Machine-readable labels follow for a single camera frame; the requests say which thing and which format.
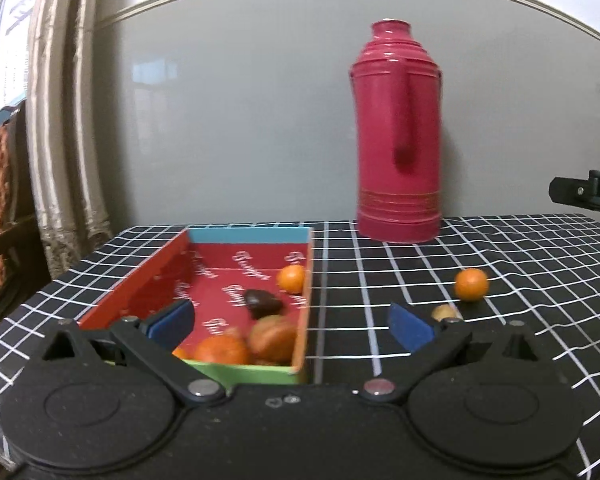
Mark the red thermos flask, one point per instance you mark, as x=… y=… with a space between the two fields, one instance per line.
x=397 y=92

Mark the wicker chair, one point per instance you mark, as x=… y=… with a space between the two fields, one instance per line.
x=23 y=266

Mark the beige curtain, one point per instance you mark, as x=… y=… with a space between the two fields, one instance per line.
x=69 y=205

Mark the brown potato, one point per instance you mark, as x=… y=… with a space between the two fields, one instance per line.
x=444 y=311

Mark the dark brown chestnut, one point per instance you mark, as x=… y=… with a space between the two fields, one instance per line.
x=261 y=303

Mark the red cardboard box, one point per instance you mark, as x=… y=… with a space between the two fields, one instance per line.
x=212 y=268

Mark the black white grid tablecloth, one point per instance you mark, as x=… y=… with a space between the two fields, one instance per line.
x=543 y=269

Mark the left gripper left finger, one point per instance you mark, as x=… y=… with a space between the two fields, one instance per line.
x=95 y=399

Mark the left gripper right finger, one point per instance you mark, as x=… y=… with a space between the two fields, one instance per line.
x=479 y=399

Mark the orange tangerine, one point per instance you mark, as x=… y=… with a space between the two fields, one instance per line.
x=291 y=279
x=471 y=285
x=224 y=349

